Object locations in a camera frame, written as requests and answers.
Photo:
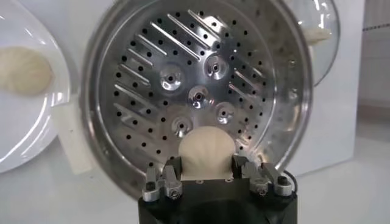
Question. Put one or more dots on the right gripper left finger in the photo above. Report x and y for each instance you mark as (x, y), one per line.
(170, 179)

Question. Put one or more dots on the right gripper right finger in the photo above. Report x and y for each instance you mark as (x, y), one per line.
(259, 179)

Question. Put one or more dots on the white steamed baozi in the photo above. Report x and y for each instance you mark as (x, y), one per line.
(207, 152)
(24, 71)

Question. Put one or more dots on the round glass lid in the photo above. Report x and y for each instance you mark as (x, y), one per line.
(323, 33)

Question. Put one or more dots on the steel perforated steamer basket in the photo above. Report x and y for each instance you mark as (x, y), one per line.
(189, 61)

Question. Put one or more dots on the white round plate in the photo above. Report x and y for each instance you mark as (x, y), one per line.
(27, 121)

